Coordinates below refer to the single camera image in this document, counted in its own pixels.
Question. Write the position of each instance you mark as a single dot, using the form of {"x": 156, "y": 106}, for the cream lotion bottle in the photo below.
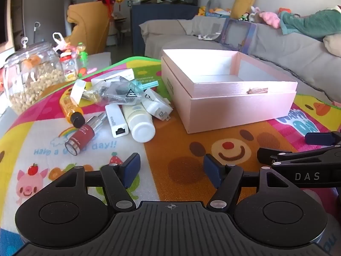
{"x": 141, "y": 130}

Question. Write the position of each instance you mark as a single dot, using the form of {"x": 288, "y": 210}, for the pink toy piece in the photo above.
{"x": 91, "y": 69}

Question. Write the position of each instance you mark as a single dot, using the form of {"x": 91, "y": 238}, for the small red-lidded plastic jar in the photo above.
{"x": 68, "y": 69}

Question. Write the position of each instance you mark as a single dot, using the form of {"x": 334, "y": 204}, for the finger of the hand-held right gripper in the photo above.
{"x": 317, "y": 138}
{"x": 269, "y": 156}

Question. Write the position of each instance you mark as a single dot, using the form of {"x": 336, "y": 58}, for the orange juice bottle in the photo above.
{"x": 69, "y": 109}

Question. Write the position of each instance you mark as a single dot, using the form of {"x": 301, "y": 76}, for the pink and white toy bag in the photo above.
{"x": 64, "y": 48}

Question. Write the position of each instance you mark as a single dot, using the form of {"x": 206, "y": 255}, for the white power plug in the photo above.
{"x": 157, "y": 109}

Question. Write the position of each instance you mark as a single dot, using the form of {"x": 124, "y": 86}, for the black television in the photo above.
{"x": 3, "y": 16}

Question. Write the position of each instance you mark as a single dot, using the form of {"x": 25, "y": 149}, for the green toy bottle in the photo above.
{"x": 83, "y": 57}

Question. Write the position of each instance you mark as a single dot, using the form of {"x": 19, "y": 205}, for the beige pillow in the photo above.
{"x": 333, "y": 45}

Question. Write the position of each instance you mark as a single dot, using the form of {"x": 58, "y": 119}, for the yellow pillow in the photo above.
{"x": 243, "y": 2}

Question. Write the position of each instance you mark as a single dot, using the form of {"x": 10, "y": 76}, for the white crumpled cloth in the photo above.
{"x": 205, "y": 36}

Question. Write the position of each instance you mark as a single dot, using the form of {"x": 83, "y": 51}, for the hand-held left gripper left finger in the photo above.
{"x": 132, "y": 169}

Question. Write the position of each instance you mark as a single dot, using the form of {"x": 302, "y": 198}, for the clear plastic bag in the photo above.
{"x": 117, "y": 90}

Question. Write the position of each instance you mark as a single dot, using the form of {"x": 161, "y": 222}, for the purple window box lid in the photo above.
{"x": 250, "y": 37}

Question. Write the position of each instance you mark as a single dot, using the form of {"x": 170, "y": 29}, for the white stick vacuum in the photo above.
{"x": 36, "y": 29}

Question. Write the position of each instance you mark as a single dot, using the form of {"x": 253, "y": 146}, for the grey sofa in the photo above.
{"x": 186, "y": 40}

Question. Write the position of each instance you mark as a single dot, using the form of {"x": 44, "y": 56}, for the white rectangular box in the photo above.
{"x": 112, "y": 76}

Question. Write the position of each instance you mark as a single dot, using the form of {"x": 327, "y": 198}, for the white network adapter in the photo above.
{"x": 114, "y": 120}

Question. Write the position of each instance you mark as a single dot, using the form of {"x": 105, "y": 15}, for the yellow armchair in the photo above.
{"x": 90, "y": 26}

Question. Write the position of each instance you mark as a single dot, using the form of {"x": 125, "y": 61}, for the teal plastic tube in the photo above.
{"x": 149, "y": 84}

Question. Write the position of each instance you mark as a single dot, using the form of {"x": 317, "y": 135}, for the red cosmetic bottle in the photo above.
{"x": 80, "y": 137}

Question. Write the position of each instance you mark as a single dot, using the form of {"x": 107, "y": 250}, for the colourful cartoon play mat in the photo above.
{"x": 173, "y": 144}

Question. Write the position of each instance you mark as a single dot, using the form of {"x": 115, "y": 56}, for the pile of small toys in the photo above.
{"x": 215, "y": 12}

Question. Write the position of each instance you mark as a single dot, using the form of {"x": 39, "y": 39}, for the pink cardboard box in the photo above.
{"x": 226, "y": 112}

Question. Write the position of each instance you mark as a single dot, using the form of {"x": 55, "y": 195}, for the white paper card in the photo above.
{"x": 77, "y": 92}

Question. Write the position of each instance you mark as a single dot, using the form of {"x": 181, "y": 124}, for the grey coffee table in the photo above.
{"x": 100, "y": 58}

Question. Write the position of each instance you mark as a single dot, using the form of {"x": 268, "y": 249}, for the teal blanket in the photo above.
{"x": 306, "y": 21}

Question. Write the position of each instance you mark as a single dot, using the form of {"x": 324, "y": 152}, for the orange plush toy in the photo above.
{"x": 284, "y": 10}

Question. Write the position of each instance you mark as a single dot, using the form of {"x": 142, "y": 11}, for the orange toy carrot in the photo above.
{"x": 82, "y": 72}

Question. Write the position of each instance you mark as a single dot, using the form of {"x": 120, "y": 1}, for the glass jar of nuts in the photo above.
{"x": 32, "y": 85}

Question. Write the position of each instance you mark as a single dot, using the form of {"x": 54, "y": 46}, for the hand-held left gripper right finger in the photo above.
{"x": 213, "y": 170}

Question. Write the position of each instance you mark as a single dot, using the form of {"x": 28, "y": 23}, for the pink plush toy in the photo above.
{"x": 270, "y": 18}

